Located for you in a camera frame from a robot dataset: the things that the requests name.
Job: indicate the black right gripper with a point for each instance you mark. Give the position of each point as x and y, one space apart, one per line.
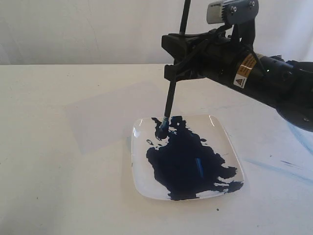
229 61

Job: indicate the black paintbrush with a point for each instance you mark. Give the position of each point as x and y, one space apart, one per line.
163 129

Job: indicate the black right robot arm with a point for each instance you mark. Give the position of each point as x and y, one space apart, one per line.
286 86

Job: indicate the white square plate blue paint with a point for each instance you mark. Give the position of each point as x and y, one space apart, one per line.
196 160

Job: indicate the white paper sheet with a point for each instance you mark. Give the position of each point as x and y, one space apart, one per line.
106 118

